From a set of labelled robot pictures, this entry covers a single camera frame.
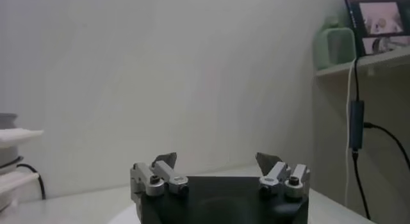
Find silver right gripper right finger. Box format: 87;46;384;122
254;152;311;199

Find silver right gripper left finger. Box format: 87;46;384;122
129;152;190;201

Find stainless steel steamer basket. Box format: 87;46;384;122
0;113;44;169

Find white round plate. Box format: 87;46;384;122
107;201;142;224

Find white side table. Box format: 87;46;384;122
312;47;410;224

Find pale green appliance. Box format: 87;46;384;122
312;16;357;71

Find cream electric cooker base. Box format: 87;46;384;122
0;169;41;211

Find laptop screen on shelf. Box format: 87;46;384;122
343;0;410;58

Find white cable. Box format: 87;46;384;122
343;59;357;207

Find black cable with dongle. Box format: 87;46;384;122
348;56;410;220

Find black cooker power cord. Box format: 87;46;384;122
15;163;47;201

